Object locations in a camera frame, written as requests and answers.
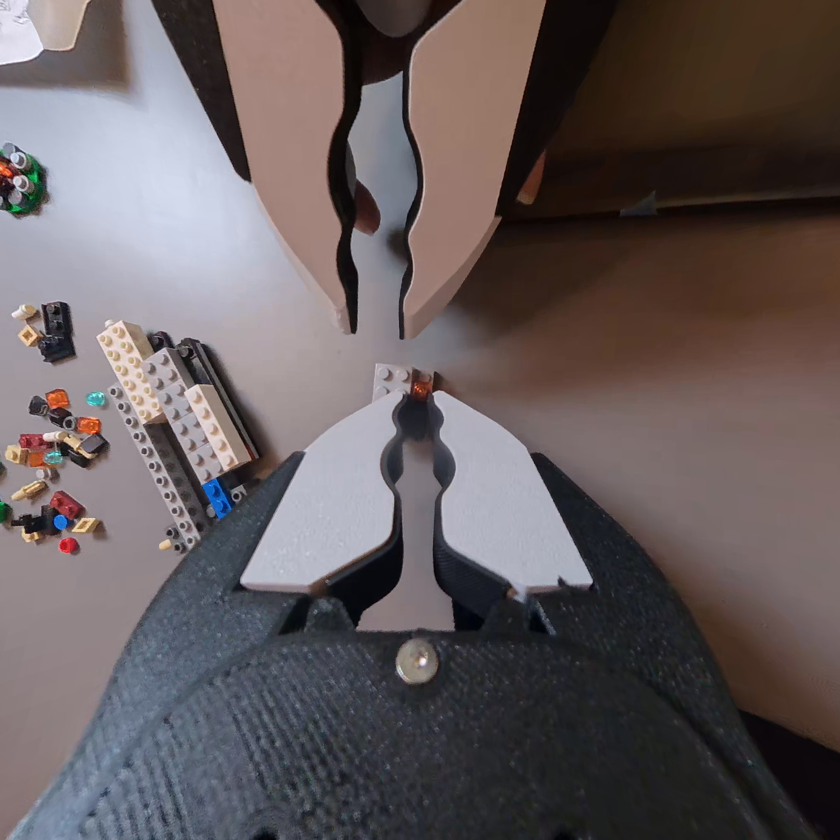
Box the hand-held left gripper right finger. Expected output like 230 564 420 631
428 390 595 603

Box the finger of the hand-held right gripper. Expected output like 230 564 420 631
397 0 549 342
212 0 364 336

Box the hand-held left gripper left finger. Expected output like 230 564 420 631
239 392 413 597

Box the small grey lego assembly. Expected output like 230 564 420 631
372 363 439 404

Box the pile of lego pieces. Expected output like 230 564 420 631
0 301 110 555

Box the long grey lego build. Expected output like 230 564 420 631
96 319 261 555

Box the green round lego campfire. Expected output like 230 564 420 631
0 141 49 217

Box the person's right hand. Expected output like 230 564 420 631
353 150 550 236

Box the printed white paper bag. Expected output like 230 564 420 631
0 0 93 67

